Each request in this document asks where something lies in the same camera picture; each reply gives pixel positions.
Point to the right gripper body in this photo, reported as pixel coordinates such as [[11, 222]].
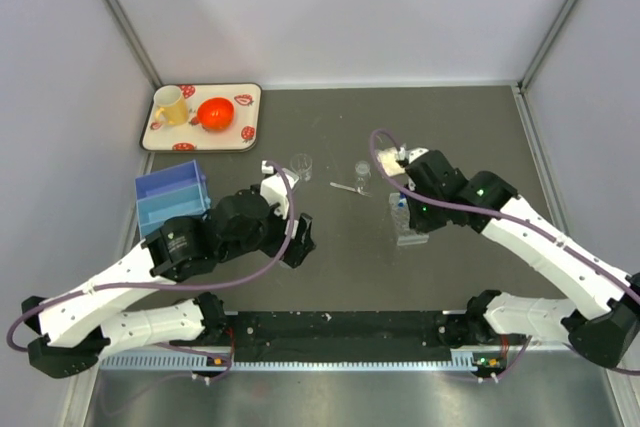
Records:
[[426, 214]]

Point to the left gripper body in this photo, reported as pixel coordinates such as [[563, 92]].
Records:
[[293, 251]]

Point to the clear test tube rack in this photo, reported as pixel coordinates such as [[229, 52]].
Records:
[[405, 235]]

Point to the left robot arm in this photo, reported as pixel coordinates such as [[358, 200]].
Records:
[[76, 334]]

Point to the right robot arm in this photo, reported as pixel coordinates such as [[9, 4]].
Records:
[[598, 314]]

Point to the small glass bottle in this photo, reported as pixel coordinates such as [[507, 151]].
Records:
[[362, 175]]

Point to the glass beaker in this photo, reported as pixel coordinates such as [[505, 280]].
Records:
[[302, 164]]

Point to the blue plastic organizer box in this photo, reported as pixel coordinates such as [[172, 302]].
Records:
[[176, 191]]

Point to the orange bowl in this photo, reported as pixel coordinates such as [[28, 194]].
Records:
[[216, 114]]

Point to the strawberry pattern tray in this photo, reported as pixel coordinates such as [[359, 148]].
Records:
[[191, 136]]

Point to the yellow mug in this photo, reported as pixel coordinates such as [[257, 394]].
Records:
[[170, 105]]

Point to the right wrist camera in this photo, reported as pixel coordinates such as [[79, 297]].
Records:
[[405, 156]]

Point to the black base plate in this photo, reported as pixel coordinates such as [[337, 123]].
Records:
[[356, 336]]

